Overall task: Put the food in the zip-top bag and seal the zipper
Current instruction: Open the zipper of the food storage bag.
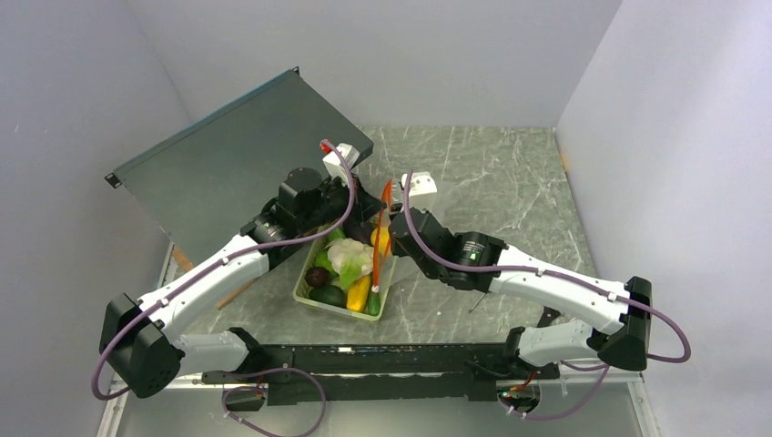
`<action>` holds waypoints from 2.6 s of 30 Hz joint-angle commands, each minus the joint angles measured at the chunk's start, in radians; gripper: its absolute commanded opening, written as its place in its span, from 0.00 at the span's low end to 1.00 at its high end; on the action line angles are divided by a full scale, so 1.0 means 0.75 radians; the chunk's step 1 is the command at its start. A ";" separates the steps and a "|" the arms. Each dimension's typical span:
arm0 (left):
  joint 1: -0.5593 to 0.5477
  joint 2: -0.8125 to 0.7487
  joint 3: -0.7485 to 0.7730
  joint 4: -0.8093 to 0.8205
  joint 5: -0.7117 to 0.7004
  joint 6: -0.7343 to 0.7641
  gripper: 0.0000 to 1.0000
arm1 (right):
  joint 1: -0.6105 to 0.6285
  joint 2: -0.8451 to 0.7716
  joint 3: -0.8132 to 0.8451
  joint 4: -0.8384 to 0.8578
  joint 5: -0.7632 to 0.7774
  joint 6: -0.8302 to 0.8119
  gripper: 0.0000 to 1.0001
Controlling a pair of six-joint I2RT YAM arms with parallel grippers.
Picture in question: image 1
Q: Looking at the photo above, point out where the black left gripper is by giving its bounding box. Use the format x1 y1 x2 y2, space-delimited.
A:
300 171 387 233

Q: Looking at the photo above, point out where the clear zip bag orange zipper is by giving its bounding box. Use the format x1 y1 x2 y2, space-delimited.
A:
371 178 417 300

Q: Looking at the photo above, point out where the yellow corn cob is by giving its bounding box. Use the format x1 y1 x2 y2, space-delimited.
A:
346 275 371 312

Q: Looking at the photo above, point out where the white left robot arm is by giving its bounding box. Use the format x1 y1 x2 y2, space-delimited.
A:
97 168 386 399

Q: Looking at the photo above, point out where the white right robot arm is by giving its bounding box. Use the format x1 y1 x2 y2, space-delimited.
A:
389 208 652 378

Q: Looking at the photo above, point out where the dark purple eggplant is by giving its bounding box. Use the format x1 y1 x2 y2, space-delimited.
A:
343 222 374 245

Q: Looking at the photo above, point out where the white cauliflower with leaves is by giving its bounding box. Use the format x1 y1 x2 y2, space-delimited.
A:
328 239 374 290

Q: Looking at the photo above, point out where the green bell pepper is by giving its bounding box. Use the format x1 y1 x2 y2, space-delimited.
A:
313 228 346 277

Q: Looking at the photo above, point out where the dark red plum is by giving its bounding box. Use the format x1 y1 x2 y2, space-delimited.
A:
304 267 330 289

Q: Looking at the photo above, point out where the green cucumber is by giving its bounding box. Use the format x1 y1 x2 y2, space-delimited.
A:
366 261 394 318

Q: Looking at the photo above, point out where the dark green avocado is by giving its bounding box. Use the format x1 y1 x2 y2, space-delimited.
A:
308 285 347 309

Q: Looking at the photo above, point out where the light green plastic tray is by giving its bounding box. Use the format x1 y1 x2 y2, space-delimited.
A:
292 226 396 321

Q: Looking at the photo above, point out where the dark grey rack server chassis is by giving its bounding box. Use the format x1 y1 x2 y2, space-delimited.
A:
105 68 373 265

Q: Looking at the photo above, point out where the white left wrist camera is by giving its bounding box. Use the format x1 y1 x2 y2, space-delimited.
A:
320 143 361 185

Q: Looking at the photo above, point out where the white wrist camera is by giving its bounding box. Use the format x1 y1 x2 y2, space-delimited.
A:
400 171 438 212
320 143 361 185

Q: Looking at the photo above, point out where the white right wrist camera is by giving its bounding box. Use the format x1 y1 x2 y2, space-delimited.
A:
400 171 438 212

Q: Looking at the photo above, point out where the green handled screwdriver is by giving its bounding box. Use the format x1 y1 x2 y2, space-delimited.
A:
468 294 486 313

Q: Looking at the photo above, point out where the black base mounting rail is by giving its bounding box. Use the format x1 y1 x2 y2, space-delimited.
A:
202 338 560 406

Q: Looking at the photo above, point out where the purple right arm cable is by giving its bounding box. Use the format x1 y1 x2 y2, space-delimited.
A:
402 170 693 422

